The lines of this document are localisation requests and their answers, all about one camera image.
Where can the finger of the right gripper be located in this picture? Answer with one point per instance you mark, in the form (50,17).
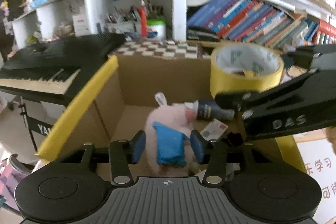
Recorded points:
(305,103)
(306,57)

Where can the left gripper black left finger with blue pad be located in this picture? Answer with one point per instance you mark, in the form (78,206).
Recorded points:
(77,185)

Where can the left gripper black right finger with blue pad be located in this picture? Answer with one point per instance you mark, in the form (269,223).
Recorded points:
(259,186)

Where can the yellow tape roll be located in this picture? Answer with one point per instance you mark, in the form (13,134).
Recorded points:
(241,67)

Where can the blue plastic toy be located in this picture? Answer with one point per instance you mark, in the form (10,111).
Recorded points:
(170,146)

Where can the person's right hand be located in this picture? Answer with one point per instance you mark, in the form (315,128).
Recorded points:
(331,136)

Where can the pink printed desk mat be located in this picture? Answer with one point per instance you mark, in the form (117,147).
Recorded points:
(319,162)

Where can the row of leaning books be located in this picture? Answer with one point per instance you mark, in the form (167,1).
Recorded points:
(255,21)

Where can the small white card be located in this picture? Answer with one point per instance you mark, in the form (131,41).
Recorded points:
(214,130)

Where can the yellow cardboard box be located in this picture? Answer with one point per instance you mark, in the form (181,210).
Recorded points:
(117,100)

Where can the black electronic keyboard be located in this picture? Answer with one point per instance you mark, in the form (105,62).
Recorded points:
(56,71)

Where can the pink plush pig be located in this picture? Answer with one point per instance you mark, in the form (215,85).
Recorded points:
(178,117)

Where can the checkered chess board box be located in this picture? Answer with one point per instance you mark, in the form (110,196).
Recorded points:
(166,50)

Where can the green lid white jar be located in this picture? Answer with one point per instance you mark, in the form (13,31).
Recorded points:
(156,28)

